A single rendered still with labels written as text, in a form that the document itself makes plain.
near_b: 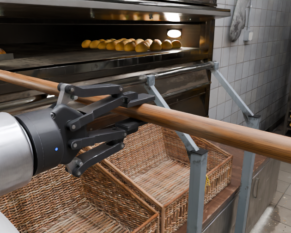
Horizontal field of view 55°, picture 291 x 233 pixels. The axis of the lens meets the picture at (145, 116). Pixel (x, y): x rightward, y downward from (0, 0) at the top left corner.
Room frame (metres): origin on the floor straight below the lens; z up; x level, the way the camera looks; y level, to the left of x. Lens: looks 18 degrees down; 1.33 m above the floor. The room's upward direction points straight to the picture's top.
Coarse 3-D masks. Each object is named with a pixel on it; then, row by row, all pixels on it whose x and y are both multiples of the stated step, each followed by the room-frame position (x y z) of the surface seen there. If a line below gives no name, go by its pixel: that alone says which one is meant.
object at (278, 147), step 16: (16, 80) 0.72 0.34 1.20; (32, 80) 0.67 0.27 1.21; (96, 96) 0.51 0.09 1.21; (128, 112) 0.45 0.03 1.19; (144, 112) 0.43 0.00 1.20; (160, 112) 0.41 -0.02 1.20; (176, 112) 0.40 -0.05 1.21; (176, 128) 0.39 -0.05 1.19; (192, 128) 0.37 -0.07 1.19; (208, 128) 0.35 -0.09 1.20; (224, 128) 0.34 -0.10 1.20; (240, 128) 0.33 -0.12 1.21; (224, 144) 0.34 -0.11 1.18; (240, 144) 0.32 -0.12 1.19; (256, 144) 0.31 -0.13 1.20; (272, 144) 0.30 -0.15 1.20; (288, 144) 0.29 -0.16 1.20; (288, 160) 0.28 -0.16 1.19
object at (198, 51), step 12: (204, 48) 2.03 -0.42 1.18; (96, 60) 1.30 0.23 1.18; (108, 60) 1.30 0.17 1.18; (120, 60) 1.36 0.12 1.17; (132, 60) 1.42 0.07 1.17; (144, 60) 1.49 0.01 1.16; (156, 60) 1.57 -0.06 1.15; (12, 72) 0.96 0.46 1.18; (24, 72) 0.99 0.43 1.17; (36, 72) 1.03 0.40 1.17; (48, 72) 1.07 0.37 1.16; (60, 72) 1.10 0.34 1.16; (72, 72) 1.15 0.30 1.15; (84, 72) 1.19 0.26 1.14; (0, 84) 0.93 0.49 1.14
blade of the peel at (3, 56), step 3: (0, 54) 1.31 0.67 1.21; (3, 54) 1.32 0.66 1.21; (6, 54) 1.33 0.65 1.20; (9, 54) 1.34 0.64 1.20; (12, 54) 1.35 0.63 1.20; (0, 57) 1.31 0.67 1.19; (3, 57) 1.32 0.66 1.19; (6, 57) 1.33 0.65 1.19; (9, 57) 1.34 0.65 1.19; (12, 57) 1.35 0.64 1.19
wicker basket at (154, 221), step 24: (96, 168) 0.99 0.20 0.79; (24, 192) 0.89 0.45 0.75; (48, 192) 0.94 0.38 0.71; (96, 192) 0.99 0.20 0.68; (120, 192) 0.90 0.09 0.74; (24, 216) 0.85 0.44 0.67; (48, 216) 0.91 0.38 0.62; (72, 216) 0.96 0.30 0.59; (96, 216) 0.96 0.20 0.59; (120, 216) 0.90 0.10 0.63; (144, 216) 0.82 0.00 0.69
